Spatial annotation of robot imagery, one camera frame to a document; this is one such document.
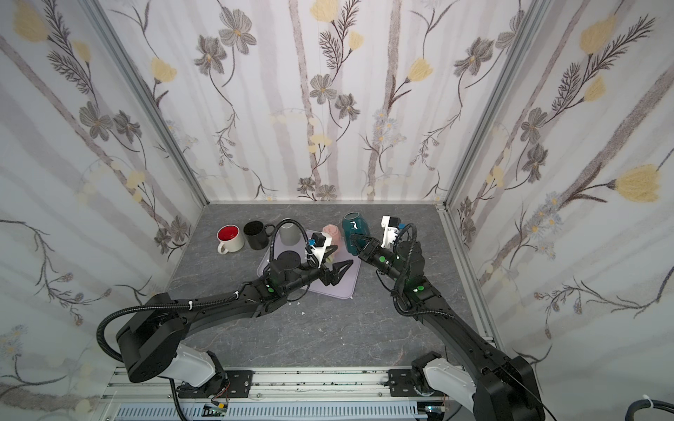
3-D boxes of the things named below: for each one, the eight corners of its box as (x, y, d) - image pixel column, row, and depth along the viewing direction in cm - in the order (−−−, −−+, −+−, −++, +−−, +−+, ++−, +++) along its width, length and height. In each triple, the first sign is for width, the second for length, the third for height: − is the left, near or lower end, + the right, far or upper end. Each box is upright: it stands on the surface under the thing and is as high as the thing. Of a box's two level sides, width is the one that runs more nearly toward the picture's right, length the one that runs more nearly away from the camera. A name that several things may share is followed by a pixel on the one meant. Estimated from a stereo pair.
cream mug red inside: (223, 258, 104) (215, 246, 97) (223, 238, 110) (216, 226, 104) (245, 253, 106) (239, 241, 99) (244, 234, 112) (238, 221, 105)
